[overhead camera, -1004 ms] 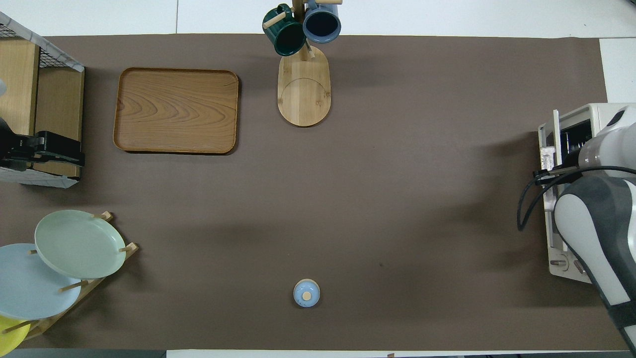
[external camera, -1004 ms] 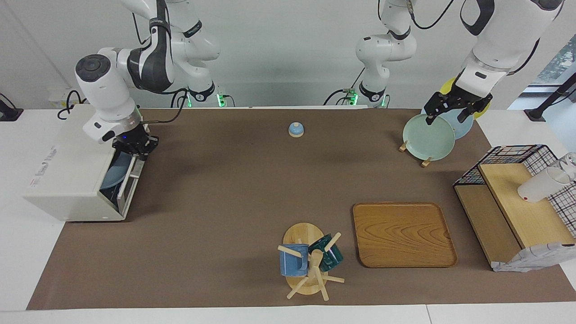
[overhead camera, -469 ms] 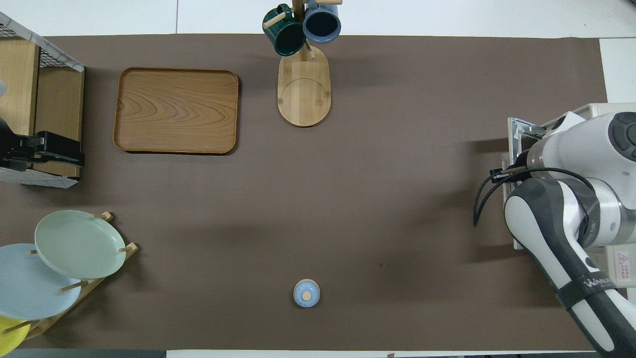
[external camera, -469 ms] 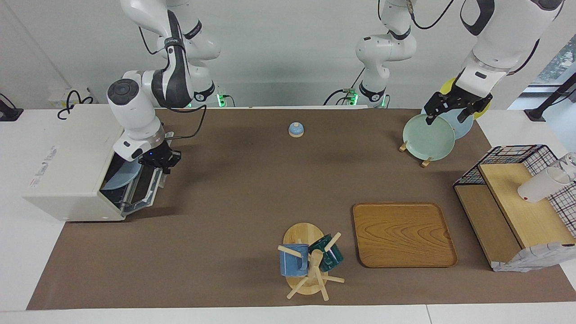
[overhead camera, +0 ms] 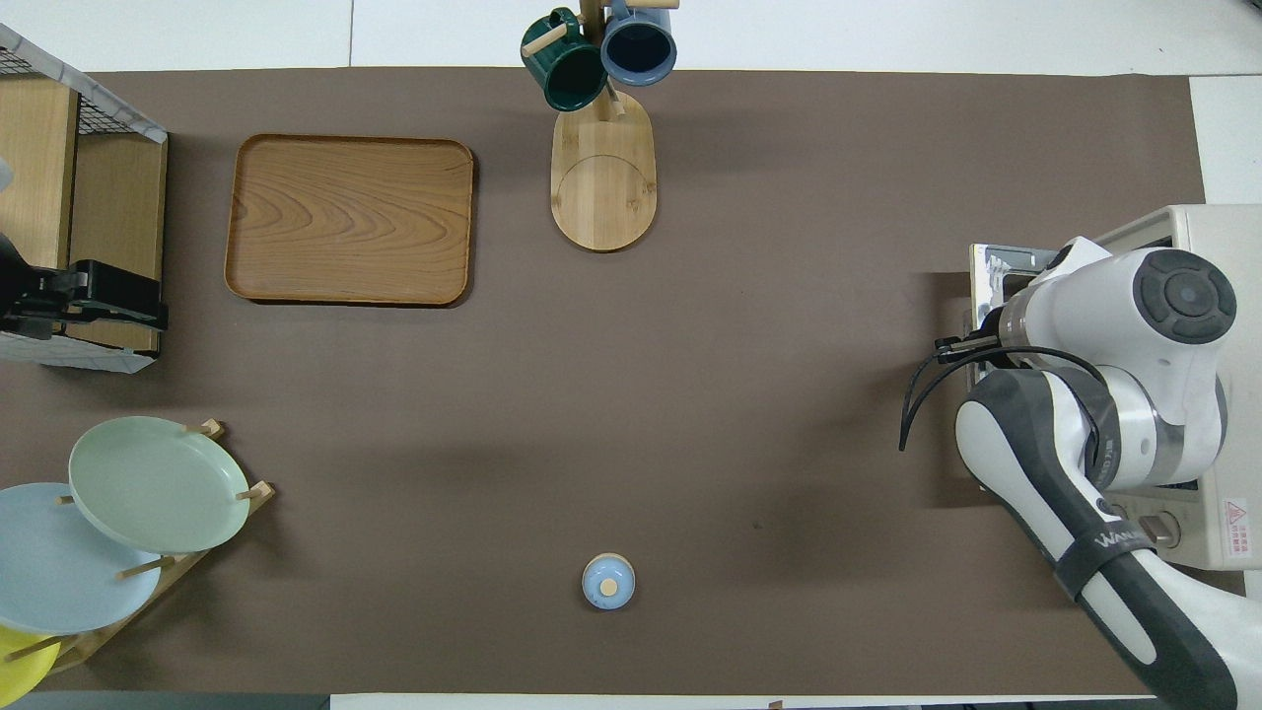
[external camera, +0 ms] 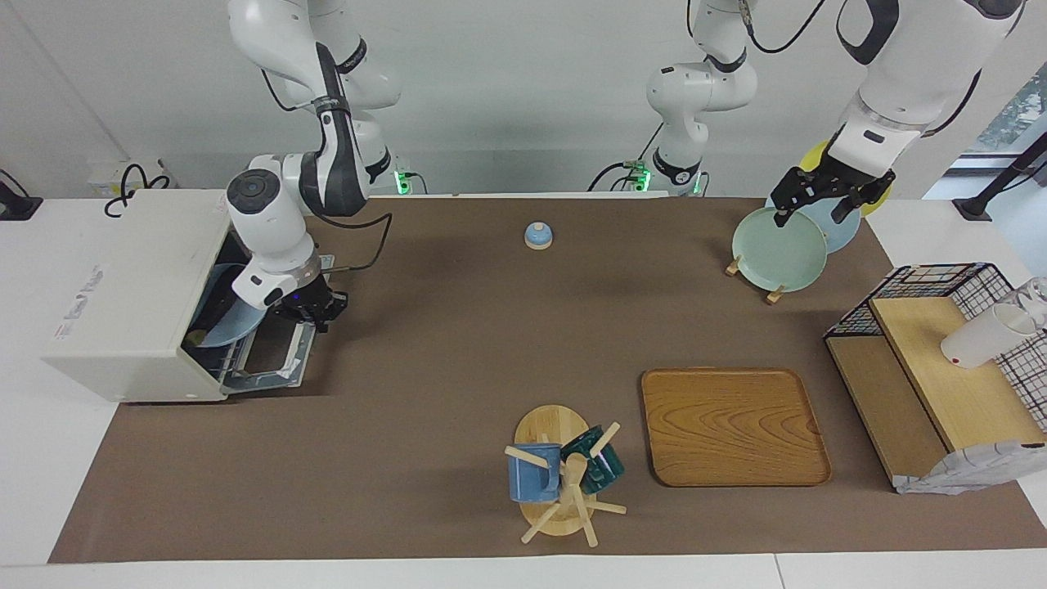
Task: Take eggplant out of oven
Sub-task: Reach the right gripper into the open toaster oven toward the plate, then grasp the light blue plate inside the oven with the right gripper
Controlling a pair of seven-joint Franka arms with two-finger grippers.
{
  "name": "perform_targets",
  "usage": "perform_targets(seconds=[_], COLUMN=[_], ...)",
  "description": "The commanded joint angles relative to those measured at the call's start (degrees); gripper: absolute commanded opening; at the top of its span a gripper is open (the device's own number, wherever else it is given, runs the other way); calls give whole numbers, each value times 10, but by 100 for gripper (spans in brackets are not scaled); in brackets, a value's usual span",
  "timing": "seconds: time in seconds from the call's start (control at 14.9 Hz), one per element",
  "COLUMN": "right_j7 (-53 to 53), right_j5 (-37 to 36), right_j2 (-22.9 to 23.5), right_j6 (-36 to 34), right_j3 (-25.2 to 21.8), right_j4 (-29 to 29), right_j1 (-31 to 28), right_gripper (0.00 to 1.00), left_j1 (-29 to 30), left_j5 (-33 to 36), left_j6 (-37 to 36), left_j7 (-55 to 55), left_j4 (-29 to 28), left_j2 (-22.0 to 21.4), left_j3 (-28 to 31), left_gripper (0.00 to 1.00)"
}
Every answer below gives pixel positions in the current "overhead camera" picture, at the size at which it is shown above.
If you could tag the pale green plate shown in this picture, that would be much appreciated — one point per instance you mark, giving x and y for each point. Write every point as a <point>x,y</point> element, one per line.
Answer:
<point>158,483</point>

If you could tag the large light blue plate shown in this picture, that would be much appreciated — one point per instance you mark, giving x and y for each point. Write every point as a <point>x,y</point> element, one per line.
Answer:
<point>49,582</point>

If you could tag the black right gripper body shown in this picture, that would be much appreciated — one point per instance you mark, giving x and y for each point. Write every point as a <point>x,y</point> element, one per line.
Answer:
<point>991,325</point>

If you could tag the blue mug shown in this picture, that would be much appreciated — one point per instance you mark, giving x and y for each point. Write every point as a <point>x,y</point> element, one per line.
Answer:
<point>639,49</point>

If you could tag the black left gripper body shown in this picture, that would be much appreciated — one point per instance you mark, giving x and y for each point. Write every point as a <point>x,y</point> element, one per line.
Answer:
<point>20,296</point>

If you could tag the wooden mug tree stand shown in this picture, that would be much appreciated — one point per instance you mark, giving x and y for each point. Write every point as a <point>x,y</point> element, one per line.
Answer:
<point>601,197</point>

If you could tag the silver oven knob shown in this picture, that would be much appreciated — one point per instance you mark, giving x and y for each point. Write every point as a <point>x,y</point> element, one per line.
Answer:
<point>1163,532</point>

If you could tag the dark green mug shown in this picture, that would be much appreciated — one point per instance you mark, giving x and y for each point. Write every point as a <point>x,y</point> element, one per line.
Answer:
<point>577,84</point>

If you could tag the wooden plate rack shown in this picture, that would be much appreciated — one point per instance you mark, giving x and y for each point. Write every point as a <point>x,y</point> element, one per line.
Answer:
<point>258,490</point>

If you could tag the brown table mat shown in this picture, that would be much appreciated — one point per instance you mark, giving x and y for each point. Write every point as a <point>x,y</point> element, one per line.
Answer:
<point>690,394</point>

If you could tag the grey marbled cloth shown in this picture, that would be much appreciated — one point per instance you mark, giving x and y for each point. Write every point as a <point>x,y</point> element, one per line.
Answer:
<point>118,106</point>

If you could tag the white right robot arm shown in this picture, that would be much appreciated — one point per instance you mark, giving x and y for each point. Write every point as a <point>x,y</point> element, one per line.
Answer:
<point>1104,306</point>

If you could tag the small blue dome lid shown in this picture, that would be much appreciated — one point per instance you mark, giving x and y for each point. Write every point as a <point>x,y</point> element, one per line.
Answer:
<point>608,587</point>

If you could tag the yellow plate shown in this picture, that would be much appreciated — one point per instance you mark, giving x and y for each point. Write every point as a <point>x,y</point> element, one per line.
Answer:
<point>20,671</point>

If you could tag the white toaster oven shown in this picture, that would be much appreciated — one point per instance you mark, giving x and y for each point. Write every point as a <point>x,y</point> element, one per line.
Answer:
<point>1223,222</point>

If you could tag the wooden serving tray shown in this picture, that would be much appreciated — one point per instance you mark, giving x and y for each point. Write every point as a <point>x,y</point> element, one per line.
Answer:
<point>345,217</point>

